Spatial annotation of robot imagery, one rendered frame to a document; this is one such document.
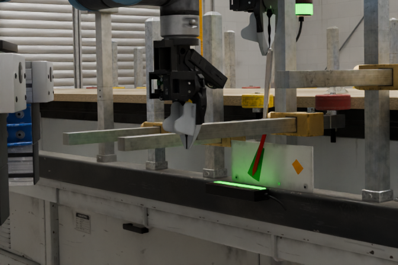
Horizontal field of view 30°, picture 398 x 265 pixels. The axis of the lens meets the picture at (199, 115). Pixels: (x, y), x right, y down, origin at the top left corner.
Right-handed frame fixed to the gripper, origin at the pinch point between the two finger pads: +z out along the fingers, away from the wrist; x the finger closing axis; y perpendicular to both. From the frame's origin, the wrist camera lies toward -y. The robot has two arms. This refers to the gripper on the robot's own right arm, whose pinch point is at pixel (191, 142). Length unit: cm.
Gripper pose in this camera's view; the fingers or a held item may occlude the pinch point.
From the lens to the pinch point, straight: 144.4
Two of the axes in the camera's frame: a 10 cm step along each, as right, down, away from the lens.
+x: 6.3, 0.3, -7.8
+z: 0.2, 10.0, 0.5
